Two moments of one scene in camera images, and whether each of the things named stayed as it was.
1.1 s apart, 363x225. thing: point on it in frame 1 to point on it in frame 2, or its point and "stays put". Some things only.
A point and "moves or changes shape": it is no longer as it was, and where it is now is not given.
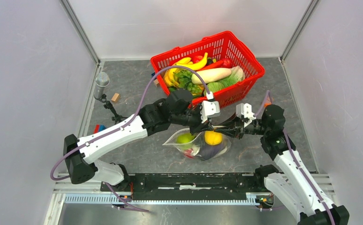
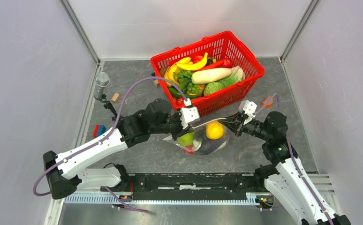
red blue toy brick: [98, 127] stays put
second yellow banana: [169, 74] stays put
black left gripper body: [193, 120] to [176, 128]
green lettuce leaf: [184, 77] stays put
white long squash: [211, 75] stays put
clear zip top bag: [207, 145] moves or changes shape
